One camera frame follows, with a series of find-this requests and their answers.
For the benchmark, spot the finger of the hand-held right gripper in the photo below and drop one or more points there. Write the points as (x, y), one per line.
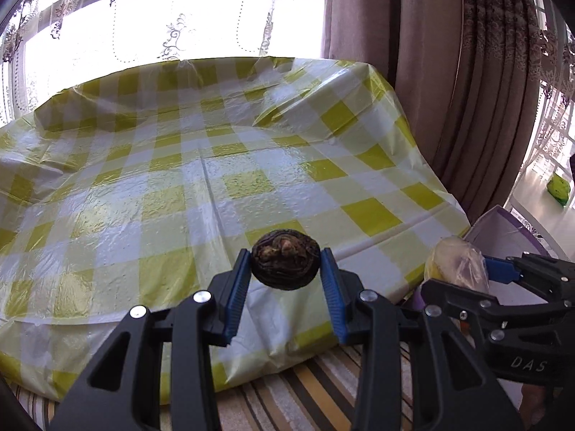
(501, 270)
(449, 298)

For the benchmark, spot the purple-edged cardboard box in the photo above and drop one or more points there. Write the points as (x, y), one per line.
(494, 233)

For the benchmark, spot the brown drape curtain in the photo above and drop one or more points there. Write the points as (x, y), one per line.
(426, 54)

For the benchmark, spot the yellow checked plastic tablecloth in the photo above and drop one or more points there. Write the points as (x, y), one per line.
(179, 166)

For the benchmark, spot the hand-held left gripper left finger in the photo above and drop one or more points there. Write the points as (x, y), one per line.
(236, 297)

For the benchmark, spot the dark brown round pastry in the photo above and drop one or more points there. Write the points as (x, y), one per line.
(285, 260)

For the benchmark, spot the striped brown cloth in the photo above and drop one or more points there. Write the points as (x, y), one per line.
(287, 395)

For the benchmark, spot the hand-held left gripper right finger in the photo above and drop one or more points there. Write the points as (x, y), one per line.
(332, 301)

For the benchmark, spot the clear plastic bag with bread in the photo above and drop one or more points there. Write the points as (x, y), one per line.
(453, 265)

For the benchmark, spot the green bag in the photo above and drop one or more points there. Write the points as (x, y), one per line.
(557, 191)

